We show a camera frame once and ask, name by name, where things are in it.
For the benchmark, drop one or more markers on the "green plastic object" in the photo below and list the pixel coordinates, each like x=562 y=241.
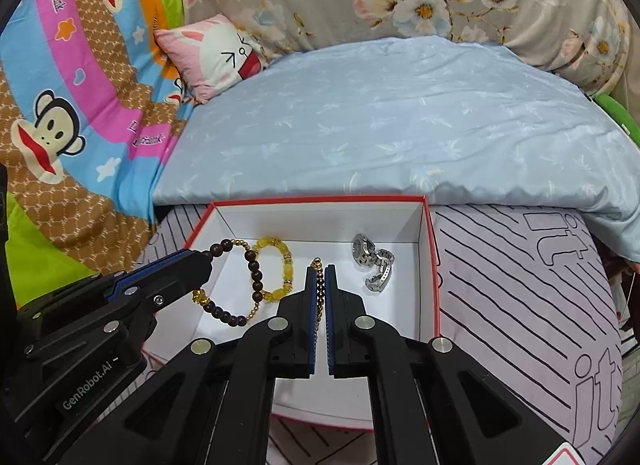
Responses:
x=622 y=115

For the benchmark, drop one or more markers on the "light blue quilt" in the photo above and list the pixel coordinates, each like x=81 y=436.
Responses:
x=400 y=120

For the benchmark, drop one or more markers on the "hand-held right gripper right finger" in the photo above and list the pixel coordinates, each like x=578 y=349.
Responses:
x=330 y=325

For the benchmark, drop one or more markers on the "colourful monkey print blanket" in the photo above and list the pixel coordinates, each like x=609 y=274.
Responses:
x=75 y=95

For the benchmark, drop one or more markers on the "pink rabbit pillow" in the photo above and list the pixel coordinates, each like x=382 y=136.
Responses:
x=220 y=50

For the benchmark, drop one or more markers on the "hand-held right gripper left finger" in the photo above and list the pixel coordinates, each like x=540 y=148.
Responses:
x=313 y=325

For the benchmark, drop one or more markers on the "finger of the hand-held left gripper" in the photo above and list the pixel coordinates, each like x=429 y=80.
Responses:
x=160 y=270
x=150 y=312

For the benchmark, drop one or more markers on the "silver wrist watch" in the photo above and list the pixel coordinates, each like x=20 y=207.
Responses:
x=362 y=247

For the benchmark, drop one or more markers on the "red box with white inside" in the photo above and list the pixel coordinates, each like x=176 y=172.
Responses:
x=320 y=225

